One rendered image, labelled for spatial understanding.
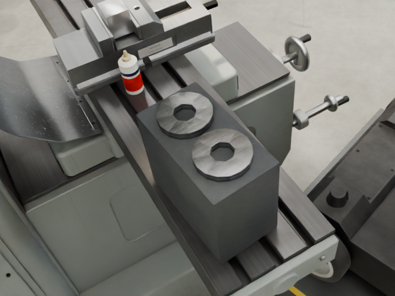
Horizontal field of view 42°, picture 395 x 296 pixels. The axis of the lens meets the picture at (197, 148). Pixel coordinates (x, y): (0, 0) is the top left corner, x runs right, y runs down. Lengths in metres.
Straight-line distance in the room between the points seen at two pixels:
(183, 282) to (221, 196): 0.98
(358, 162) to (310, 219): 0.51
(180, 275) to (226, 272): 0.80
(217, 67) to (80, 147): 0.40
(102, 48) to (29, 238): 0.50
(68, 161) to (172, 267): 0.59
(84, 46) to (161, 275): 0.80
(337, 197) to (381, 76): 1.30
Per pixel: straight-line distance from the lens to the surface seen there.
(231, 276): 0.87
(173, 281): 1.66
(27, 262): 1.37
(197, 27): 1.20
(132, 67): 1.08
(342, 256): 1.29
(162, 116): 0.81
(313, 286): 1.42
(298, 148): 2.16
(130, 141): 1.05
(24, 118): 1.18
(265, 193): 0.79
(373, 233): 1.32
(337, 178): 1.34
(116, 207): 1.44
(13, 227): 1.26
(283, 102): 1.49
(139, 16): 1.16
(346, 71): 2.49
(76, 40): 1.21
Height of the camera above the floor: 1.69
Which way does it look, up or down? 51 degrees down
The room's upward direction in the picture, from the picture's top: 9 degrees counter-clockwise
